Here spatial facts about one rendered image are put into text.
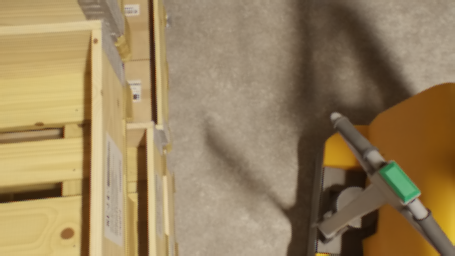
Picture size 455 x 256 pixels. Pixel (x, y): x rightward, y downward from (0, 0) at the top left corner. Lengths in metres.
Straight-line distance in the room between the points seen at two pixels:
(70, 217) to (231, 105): 1.61
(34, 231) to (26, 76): 0.38
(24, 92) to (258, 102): 1.58
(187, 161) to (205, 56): 0.65
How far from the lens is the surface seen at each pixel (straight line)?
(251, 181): 2.42
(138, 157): 1.68
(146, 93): 2.08
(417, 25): 3.01
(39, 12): 1.18
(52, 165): 1.14
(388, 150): 1.93
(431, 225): 1.09
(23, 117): 1.20
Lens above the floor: 2.35
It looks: 70 degrees down
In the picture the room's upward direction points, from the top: straight up
